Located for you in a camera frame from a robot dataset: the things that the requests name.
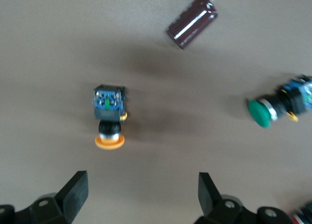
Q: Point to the red push button switch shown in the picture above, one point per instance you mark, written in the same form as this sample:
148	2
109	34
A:
303	215

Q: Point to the maroon cylindrical capacitor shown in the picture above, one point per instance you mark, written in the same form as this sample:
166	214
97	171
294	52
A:
192	22

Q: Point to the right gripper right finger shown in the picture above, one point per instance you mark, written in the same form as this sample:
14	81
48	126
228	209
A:
219	209

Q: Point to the green push button switch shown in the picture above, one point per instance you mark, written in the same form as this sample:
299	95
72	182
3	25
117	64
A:
260	113

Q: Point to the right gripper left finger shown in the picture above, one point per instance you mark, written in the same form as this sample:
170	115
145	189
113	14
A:
61	207

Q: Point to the yellow push button switch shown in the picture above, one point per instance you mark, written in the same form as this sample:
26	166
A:
108	111

